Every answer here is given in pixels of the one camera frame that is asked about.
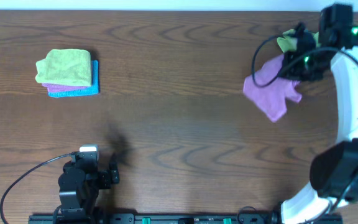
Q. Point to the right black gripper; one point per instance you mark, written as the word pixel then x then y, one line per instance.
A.
pixel 287 68

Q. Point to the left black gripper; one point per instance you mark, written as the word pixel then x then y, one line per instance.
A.
pixel 114 173

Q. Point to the purple microfiber cloth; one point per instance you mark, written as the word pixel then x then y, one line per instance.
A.
pixel 271 99

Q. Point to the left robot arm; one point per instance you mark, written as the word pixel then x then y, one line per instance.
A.
pixel 78 203

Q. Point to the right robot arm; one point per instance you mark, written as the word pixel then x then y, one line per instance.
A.
pixel 334 173

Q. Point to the crumpled green cloth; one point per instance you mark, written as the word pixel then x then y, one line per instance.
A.
pixel 287 43

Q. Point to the folded blue cloth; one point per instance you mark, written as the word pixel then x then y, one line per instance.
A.
pixel 92 90

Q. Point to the folded purple cloth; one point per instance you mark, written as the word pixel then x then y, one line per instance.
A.
pixel 56 88

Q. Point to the folded green cloth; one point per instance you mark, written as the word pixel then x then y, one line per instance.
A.
pixel 65 67

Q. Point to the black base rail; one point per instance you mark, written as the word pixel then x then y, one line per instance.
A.
pixel 128 218

